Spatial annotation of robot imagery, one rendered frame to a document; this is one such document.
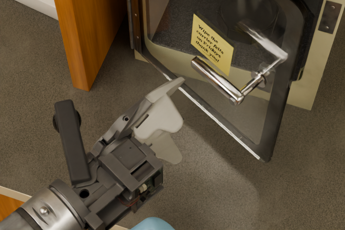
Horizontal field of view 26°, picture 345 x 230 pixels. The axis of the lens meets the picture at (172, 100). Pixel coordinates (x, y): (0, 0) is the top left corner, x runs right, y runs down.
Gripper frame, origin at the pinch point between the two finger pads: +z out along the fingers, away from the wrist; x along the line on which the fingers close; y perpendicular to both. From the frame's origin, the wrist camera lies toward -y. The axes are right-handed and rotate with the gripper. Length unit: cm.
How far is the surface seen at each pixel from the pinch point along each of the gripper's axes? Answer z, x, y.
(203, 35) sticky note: 10.1, -0.4, -5.1
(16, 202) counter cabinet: -19.2, -40.9, -21.2
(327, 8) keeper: 24.4, 2.2, 4.7
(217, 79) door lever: 5.8, 1.1, 2.1
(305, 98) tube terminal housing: 24.9, -22.5, 5.3
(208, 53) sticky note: 10.1, -3.7, -3.8
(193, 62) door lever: 5.3, 0.9, -2.1
